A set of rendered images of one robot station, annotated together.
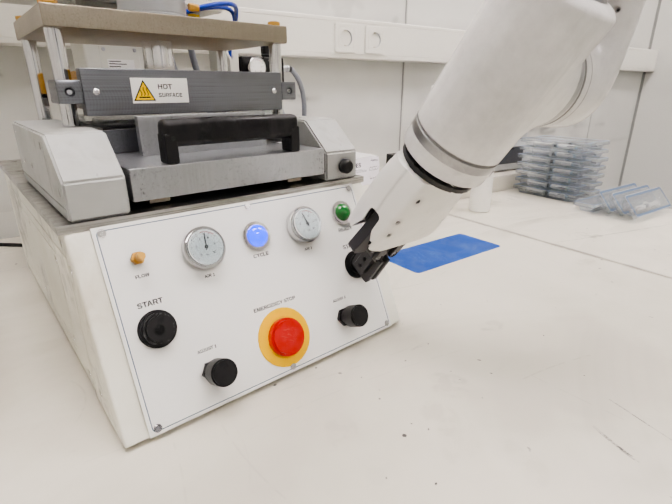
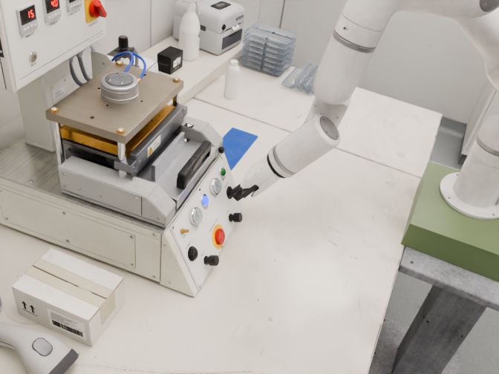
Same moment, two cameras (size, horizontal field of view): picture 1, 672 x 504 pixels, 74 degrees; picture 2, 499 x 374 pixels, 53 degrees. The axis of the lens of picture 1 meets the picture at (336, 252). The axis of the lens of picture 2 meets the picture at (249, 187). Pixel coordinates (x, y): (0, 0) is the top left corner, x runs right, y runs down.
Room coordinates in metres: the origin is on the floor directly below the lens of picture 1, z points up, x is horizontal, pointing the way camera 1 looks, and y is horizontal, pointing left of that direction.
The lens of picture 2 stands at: (-0.32, 0.54, 1.67)
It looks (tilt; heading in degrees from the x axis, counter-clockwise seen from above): 39 degrees down; 323
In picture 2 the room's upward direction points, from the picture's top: 10 degrees clockwise
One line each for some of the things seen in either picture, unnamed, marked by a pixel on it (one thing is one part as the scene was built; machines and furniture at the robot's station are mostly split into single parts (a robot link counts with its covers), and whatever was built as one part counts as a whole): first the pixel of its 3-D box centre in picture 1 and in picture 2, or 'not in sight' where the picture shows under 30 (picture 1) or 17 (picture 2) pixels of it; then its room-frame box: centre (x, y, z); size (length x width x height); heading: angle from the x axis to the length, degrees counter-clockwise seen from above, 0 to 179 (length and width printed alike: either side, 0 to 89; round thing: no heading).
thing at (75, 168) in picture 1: (62, 161); (117, 191); (0.47, 0.28, 0.97); 0.25 x 0.05 x 0.07; 40
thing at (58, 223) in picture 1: (163, 169); (110, 157); (0.64, 0.25, 0.93); 0.46 x 0.35 x 0.01; 40
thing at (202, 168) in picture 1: (183, 143); (139, 152); (0.58, 0.19, 0.97); 0.30 x 0.22 x 0.08; 40
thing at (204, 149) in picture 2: (234, 136); (194, 163); (0.47, 0.10, 0.99); 0.15 x 0.02 x 0.04; 130
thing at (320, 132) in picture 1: (287, 142); (177, 130); (0.64, 0.07, 0.97); 0.26 x 0.05 x 0.07; 40
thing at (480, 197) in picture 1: (482, 181); (232, 79); (1.08, -0.36, 0.82); 0.05 x 0.05 x 0.14
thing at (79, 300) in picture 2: not in sight; (70, 295); (0.38, 0.42, 0.80); 0.19 x 0.13 x 0.09; 35
